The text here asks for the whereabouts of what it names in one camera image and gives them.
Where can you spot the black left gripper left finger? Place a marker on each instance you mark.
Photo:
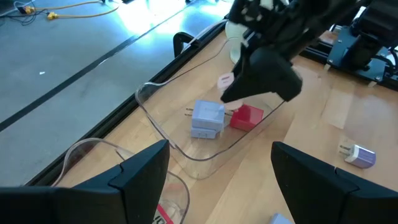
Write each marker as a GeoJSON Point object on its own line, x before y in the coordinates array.
{"type": "Point", "coordinates": [93, 202]}

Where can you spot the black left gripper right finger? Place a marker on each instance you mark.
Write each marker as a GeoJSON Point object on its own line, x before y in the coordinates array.
{"type": "Point", "coordinates": [326, 202]}

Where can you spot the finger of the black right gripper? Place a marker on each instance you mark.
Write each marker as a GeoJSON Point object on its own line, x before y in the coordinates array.
{"type": "Point", "coordinates": [242, 59]}
{"type": "Point", "coordinates": [267, 74]}

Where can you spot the pink wall charger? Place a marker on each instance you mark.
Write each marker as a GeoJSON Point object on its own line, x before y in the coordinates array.
{"type": "Point", "coordinates": [225, 81]}

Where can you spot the red wall charger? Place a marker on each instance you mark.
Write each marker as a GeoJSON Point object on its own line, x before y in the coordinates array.
{"type": "Point", "coordinates": [247, 117]}

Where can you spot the small purple wall charger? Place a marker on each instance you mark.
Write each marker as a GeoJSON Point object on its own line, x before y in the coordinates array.
{"type": "Point", "coordinates": [360, 155]}

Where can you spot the large lavender wall charger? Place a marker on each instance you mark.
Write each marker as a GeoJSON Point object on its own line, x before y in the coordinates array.
{"type": "Point", "coordinates": [207, 114]}

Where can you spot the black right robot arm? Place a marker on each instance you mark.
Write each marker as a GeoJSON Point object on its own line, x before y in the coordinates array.
{"type": "Point", "coordinates": [373, 21]}

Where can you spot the clear plastic tray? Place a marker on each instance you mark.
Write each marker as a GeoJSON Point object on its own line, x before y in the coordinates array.
{"type": "Point", "coordinates": [186, 149]}
{"type": "Point", "coordinates": [178, 199]}

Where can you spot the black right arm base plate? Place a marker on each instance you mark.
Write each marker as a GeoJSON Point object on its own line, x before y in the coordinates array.
{"type": "Point", "coordinates": [342, 56]}

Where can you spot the black aluminium table frame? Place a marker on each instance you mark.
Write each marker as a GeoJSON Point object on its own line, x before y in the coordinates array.
{"type": "Point", "coordinates": [102, 124]}

